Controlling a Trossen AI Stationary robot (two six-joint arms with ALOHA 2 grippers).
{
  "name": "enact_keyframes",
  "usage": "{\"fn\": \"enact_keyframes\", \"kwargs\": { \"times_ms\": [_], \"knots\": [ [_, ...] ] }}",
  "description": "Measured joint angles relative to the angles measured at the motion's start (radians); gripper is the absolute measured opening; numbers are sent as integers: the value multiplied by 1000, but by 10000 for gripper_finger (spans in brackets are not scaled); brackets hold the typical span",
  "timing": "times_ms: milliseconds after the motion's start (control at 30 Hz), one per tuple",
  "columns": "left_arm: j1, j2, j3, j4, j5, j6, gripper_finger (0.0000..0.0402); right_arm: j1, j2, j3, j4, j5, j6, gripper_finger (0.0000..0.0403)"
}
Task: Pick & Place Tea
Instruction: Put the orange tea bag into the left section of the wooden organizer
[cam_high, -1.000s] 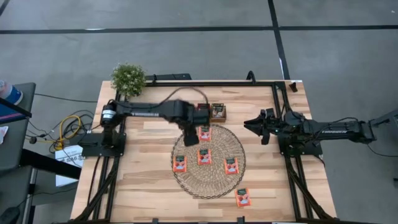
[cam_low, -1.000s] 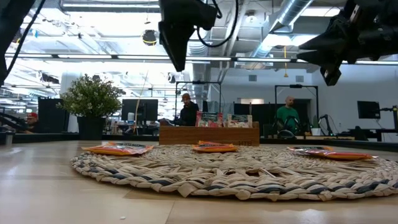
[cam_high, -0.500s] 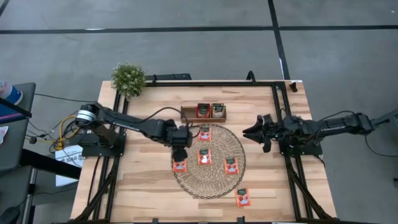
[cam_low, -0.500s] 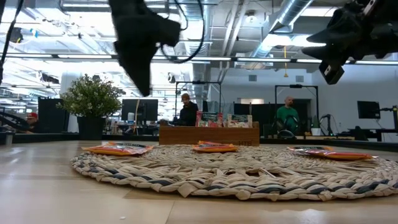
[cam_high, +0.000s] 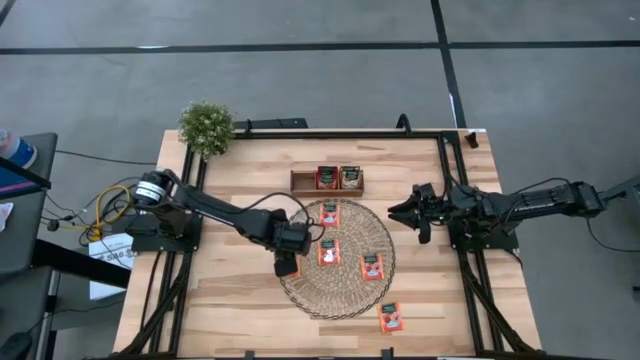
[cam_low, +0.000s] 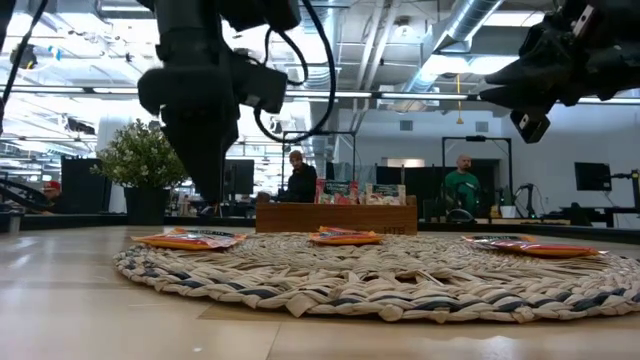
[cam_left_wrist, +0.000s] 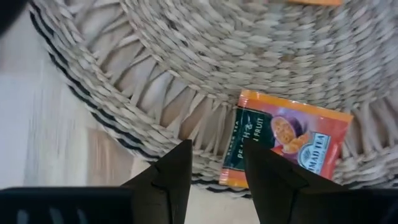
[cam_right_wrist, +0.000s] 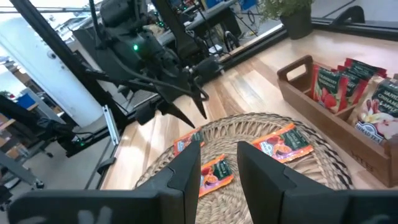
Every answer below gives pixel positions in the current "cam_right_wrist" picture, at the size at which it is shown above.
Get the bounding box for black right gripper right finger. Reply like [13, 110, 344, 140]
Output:
[238, 141, 398, 224]

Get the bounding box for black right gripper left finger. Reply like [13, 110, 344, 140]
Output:
[7, 141, 201, 224]

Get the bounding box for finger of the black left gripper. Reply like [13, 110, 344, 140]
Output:
[135, 101, 196, 129]
[188, 57, 220, 119]

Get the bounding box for orange peach tea packet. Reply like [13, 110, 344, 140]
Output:
[173, 129, 206, 156]
[198, 154, 234, 198]
[251, 123, 314, 164]

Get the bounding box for beige apple tea packet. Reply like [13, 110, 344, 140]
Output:
[347, 75, 398, 146]

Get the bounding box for round woven straw placemat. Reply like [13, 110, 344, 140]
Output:
[133, 112, 354, 224]

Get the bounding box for wooden compartment tray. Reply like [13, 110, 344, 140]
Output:
[276, 55, 398, 189]

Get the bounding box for potted white-flowered plant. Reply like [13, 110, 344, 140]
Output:
[257, 0, 315, 40]

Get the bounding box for silver aluminium bracket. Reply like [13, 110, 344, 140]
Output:
[102, 105, 121, 146]

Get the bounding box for black arch bracket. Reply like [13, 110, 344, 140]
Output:
[331, 5, 366, 27]

